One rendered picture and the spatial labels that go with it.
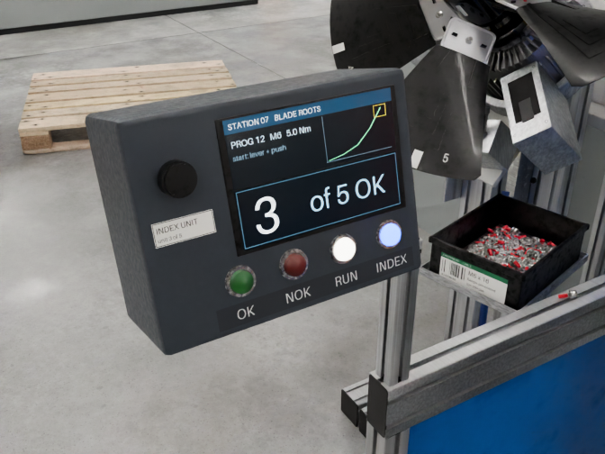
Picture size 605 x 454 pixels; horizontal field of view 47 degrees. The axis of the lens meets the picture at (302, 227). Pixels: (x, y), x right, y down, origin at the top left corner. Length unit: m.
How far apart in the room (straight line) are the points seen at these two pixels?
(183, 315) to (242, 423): 1.48
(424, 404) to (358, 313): 1.53
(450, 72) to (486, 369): 0.56
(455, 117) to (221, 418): 1.16
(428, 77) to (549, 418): 0.61
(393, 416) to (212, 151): 0.46
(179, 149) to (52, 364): 1.85
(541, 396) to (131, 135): 0.81
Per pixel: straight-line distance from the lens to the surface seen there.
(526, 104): 1.30
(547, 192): 1.77
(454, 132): 1.25
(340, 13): 1.53
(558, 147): 1.30
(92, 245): 2.93
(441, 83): 1.28
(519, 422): 1.14
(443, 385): 0.92
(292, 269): 0.58
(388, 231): 0.63
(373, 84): 0.61
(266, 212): 0.57
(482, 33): 1.34
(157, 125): 0.53
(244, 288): 0.56
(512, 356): 0.99
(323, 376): 2.16
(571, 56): 1.14
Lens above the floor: 1.43
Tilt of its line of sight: 29 degrees down
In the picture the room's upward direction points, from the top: straight up
